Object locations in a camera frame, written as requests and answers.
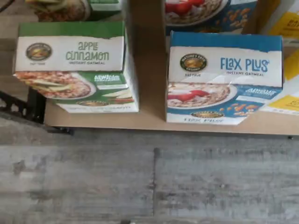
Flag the blue flax plus oatmeal box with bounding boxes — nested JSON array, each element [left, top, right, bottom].
[[165, 30, 285, 125], [164, 0, 258, 34]]

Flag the yellow purely elizabeth box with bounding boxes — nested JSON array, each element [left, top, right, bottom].
[[260, 38, 299, 116], [256, 0, 299, 40]]

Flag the green apple cinnamon oatmeal box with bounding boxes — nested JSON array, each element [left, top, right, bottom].
[[12, 21, 141, 114], [24, 0, 122, 23]]

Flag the black power cable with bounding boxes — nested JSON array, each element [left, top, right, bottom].
[[0, 0, 13, 12]]

